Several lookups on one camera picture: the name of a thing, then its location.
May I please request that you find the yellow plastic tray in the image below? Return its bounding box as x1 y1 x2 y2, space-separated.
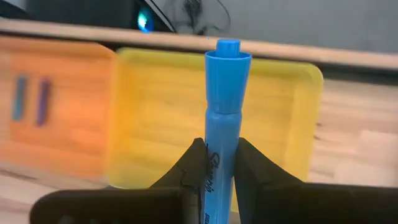
106 47 325 214

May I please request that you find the blue Sharpie highlighter marker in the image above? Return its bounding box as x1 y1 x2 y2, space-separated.
203 37 253 224

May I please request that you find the purple slim highlighter pen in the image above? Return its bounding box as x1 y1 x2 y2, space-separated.
35 77 53 128

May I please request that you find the orange plastic tray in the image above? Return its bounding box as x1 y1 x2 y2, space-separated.
0 35 118 182

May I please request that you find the black computer tower blue light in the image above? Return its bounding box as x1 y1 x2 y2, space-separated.
26 0 177 34

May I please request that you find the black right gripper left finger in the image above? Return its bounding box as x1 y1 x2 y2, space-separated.
29 137 208 224

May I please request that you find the teal slim highlighter pen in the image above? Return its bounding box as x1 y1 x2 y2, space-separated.
11 73 29 122

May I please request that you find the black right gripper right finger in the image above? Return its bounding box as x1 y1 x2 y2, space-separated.
233 137 398 224

